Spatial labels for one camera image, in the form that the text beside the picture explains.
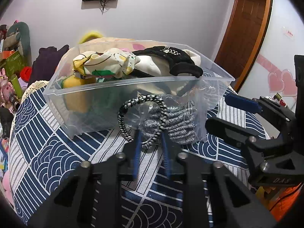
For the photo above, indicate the red plush item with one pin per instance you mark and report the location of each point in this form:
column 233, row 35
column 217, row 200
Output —
column 25, row 73

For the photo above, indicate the grey green plush toy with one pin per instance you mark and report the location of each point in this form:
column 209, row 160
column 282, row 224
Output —
column 18, row 36

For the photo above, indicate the green cardboard box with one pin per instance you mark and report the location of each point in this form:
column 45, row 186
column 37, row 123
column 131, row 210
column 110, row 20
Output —
column 13, row 62

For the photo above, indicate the pink rabbit toy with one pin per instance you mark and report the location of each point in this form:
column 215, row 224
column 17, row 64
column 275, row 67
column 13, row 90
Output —
column 7, row 88

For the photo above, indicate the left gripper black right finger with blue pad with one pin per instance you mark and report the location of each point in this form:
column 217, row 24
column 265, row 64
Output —
column 170, row 150

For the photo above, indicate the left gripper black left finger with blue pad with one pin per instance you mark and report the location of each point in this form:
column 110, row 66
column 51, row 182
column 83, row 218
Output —
column 132, row 152

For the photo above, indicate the floral yellow white scrunchie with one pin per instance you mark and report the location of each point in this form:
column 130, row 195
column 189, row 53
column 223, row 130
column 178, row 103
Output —
column 110, row 63

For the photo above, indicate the blue white patterned tablecloth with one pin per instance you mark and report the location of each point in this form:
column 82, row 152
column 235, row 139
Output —
column 41, row 156

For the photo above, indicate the black white eye mask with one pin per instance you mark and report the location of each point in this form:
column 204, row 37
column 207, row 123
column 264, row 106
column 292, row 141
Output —
column 178, row 60

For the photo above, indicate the beige patterned blanket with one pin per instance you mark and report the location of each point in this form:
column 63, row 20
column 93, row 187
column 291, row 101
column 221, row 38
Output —
column 102, row 44

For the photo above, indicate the pink plush slipper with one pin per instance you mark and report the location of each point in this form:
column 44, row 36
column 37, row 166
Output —
column 7, row 188

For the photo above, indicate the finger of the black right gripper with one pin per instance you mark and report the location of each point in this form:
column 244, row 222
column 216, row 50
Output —
column 230, row 133

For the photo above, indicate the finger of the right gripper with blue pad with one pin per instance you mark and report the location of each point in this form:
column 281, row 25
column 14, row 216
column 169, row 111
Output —
column 243, row 103

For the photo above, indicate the yellow green sponge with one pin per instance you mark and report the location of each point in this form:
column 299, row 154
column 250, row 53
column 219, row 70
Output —
column 77, row 101

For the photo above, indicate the clear plastic storage bin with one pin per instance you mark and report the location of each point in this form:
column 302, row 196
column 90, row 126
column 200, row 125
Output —
column 120, row 102

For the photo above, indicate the yellow green fuzzy hoop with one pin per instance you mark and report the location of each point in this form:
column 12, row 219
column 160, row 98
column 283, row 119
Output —
column 91, row 35

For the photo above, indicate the green bottle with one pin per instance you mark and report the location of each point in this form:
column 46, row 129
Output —
column 17, row 87

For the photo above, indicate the dark purple garment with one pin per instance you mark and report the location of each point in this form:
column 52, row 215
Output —
column 46, row 63

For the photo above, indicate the brown wooden door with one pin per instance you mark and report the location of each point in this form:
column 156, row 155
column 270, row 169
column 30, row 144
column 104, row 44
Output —
column 243, row 38

